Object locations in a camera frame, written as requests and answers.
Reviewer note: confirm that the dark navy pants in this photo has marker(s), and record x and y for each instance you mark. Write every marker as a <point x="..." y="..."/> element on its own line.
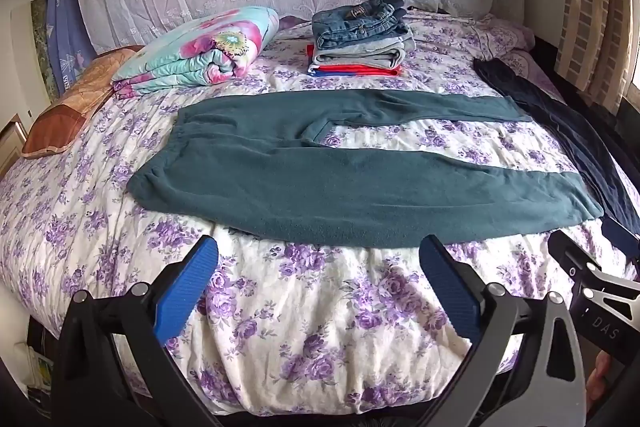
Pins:
<point x="575" y="132"/>

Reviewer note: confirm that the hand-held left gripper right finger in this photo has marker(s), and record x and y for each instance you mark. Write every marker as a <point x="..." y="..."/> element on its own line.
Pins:
<point x="450" y="282"/>

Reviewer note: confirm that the folded grey pants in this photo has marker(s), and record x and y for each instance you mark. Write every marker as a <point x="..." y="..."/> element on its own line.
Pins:
<point x="360" y="56"/>

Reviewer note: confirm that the beige plaid curtain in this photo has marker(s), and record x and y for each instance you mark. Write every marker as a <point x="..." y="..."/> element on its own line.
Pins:
<point x="590" y="7"/>

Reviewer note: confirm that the blue printed cloth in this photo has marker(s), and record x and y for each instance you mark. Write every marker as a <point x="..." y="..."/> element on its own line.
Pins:
<point x="62" y="32"/>

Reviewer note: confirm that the dark green fleece pants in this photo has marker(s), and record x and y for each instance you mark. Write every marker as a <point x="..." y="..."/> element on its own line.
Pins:
<point x="300" y="187"/>

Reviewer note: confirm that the folded red and blue garment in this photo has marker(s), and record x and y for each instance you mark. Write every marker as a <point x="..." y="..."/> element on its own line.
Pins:
<point x="370" y="70"/>

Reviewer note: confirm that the person's right hand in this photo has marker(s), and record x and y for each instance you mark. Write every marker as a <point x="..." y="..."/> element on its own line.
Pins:
<point x="598" y="377"/>

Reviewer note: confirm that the bright window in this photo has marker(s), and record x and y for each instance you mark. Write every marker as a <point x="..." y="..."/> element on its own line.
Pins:
<point x="636" y="62"/>

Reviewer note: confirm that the brown pillow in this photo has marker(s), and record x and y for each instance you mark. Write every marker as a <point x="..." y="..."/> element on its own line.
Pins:
<point x="65" y="112"/>

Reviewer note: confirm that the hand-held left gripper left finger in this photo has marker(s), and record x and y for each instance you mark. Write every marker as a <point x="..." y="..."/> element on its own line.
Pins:
<point x="187" y="287"/>

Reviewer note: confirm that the folded floral quilt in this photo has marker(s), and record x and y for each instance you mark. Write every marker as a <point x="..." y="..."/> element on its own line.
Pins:
<point x="200" y="52"/>

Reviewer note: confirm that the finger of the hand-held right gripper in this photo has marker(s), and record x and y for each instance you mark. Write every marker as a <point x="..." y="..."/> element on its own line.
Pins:
<point x="570" y="252"/>
<point x="620" y="234"/>

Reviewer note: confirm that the folded blue jeans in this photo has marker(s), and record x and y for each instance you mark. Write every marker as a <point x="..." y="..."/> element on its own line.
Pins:
<point x="350" y="24"/>

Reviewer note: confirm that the purple floral bedsheet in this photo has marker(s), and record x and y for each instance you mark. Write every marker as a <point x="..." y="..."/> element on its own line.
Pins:
<point x="300" y="332"/>

